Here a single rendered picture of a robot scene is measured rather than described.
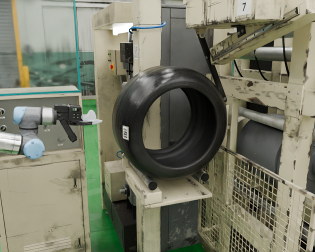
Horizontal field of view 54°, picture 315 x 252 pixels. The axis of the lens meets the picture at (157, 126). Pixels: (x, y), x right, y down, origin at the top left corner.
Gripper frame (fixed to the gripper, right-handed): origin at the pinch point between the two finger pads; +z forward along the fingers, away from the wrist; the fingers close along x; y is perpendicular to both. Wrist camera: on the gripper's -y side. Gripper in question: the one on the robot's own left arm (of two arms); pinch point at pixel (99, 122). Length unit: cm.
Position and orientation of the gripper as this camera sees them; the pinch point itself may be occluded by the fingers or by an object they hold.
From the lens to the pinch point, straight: 142.5
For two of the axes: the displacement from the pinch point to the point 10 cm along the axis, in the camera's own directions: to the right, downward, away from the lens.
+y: 1.1, -9.7, -2.1
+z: 9.3, 0.2, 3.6
